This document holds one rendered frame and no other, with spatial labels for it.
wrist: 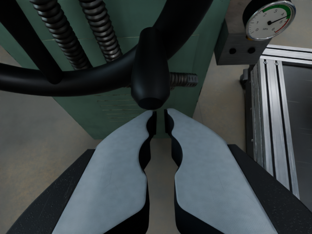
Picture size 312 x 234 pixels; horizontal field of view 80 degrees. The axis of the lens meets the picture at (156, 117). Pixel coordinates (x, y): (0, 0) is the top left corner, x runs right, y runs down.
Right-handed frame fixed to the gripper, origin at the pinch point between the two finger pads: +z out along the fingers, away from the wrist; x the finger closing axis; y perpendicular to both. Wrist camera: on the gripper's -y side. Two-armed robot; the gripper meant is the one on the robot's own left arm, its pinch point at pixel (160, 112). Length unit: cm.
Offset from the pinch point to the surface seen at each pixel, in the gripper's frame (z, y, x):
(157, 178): 44, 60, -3
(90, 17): 11.3, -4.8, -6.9
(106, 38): 12.5, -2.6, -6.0
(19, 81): 7.5, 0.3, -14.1
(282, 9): 18.7, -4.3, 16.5
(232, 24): 26.0, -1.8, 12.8
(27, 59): 31.4, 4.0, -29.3
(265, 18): 19.4, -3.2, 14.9
